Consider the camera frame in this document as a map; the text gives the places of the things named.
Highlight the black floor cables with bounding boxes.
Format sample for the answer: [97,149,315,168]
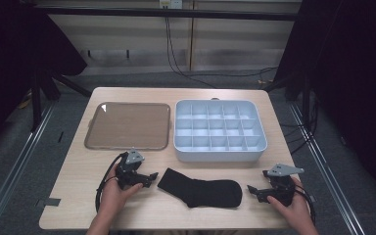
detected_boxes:
[279,92,319,157]

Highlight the black curtain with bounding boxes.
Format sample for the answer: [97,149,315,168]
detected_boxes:
[273,0,376,205]
[0,0,89,158]

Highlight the black sock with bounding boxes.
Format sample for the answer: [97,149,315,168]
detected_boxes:
[157,167,244,210]

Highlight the person's left hand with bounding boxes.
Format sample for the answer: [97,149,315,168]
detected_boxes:
[99,172,144,216]

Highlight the black horizontal bar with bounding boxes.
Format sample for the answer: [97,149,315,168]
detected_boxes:
[32,5,304,23]

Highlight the metal floor rail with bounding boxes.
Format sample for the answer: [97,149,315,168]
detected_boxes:
[288,102,367,235]
[0,103,56,235]

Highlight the white wall outlet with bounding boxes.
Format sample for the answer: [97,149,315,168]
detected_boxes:
[159,0,184,10]

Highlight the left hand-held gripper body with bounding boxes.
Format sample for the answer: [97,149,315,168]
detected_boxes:
[115,148,146,191]

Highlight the black hanging cable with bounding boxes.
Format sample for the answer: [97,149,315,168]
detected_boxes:
[164,16,217,89]

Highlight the clear plastic lid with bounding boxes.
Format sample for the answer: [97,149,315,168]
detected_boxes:
[83,101,172,152]

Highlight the person's right hand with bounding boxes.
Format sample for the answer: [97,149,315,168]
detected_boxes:
[267,177,312,226]

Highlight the pale divided storage box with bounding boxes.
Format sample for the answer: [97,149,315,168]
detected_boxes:
[173,98,268,164]

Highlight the black stand legs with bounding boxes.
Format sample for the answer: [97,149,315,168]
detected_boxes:
[261,72,311,126]
[29,67,93,132]

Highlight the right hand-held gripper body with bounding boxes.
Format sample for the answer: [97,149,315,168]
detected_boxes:
[262,164,306,208]

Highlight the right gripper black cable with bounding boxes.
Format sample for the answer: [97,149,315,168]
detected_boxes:
[293,183,317,226]

